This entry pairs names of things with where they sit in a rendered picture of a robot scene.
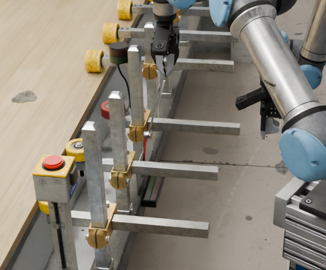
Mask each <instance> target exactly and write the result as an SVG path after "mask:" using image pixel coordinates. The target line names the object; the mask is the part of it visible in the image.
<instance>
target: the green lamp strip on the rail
mask: <svg viewBox="0 0 326 270"><path fill-rule="evenodd" d="M156 177H157V176H151V178H150V181H149V184H148V187H147V190H146V194H145V197H144V200H149V199H150V196H151V193H152V190H153V186H154V183H155V179H156Z"/></svg>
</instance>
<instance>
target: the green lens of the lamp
mask: <svg viewBox="0 0 326 270"><path fill-rule="evenodd" d="M109 58H110V62H111V63H113V64H124V63H127V62H128V55H126V56H124V57H113V56H111V55H110V54H109Z"/></svg>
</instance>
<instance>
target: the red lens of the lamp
mask: <svg viewBox="0 0 326 270"><path fill-rule="evenodd" d="M127 45H128V44H127ZM128 49H129V45H128V46H127V47H126V48H124V49H119V50H117V49H116V50H115V49H112V48H111V47H110V45H109V54H110V55H112V56H115V57H121V56H125V55H127V54H128Z"/></svg>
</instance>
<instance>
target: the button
mask: <svg viewBox="0 0 326 270"><path fill-rule="evenodd" d="M43 165H44V166H45V167H46V168H48V169H57V168H59V167H60V166H62V165H63V158H62V157H60V156H58V155H51V156H48V157H46V158H45V159H44V161H43Z"/></svg>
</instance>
